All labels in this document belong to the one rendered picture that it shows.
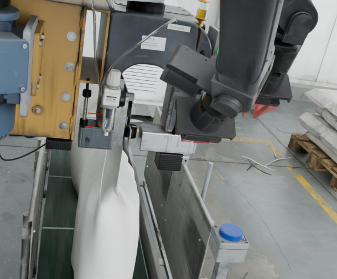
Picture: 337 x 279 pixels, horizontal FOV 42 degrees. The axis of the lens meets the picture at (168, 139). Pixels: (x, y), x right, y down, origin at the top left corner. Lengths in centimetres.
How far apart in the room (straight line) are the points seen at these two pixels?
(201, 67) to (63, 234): 131
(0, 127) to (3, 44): 19
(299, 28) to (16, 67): 46
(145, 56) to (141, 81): 290
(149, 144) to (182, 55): 50
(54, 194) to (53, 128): 104
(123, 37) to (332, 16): 501
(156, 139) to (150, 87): 285
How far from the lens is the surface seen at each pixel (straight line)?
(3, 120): 87
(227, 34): 46
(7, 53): 75
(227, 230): 115
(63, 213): 195
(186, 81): 63
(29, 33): 79
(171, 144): 109
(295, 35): 74
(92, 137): 106
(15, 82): 77
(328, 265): 277
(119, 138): 110
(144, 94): 395
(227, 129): 73
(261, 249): 267
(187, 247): 158
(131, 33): 99
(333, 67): 610
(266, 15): 42
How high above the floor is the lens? 148
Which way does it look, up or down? 23 degrees down
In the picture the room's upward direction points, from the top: 11 degrees clockwise
